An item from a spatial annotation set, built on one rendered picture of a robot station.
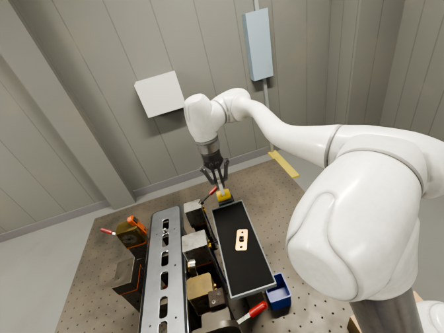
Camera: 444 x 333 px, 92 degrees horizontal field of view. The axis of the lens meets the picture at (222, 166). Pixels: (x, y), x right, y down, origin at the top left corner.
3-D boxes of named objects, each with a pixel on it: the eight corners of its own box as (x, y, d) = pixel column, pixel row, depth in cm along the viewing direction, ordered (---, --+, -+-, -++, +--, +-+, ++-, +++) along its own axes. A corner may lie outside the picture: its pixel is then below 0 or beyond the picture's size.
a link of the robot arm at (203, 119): (204, 146, 76) (230, 129, 82) (191, 104, 67) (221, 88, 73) (186, 140, 83) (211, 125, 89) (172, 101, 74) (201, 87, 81)
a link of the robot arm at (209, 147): (193, 135, 85) (197, 148, 89) (195, 145, 78) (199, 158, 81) (215, 129, 86) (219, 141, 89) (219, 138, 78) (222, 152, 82)
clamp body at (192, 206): (202, 244, 135) (183, 203, 115) (220, 238, 136) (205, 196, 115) (203, 254, 129) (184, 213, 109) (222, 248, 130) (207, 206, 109)
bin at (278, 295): (263, 287, 106) (261, 278, 101) (282, 281, 106) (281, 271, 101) (271, 312, 97) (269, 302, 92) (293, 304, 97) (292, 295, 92)
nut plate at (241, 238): (237, 230, 81) (236, 228, 80) (247, 230, 80) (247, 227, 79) (235, 250, 74) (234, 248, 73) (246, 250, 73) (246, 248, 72)
